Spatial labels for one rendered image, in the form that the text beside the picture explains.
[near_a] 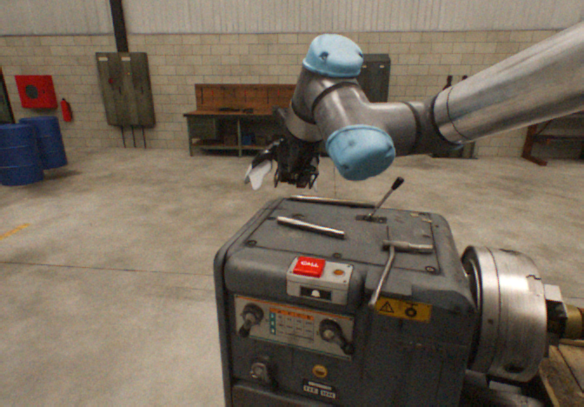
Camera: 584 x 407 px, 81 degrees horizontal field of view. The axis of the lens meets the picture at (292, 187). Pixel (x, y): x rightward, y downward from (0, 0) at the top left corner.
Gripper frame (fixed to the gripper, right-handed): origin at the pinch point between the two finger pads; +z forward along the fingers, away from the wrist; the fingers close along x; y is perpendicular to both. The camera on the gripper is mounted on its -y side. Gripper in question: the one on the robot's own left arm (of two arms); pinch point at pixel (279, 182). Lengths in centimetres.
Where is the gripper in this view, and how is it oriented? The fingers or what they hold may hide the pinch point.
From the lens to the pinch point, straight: 74.0
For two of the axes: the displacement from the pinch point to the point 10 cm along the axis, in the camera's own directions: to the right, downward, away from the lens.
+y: 1.1, 8.4, -5.3
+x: 9.6, 0.4, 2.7
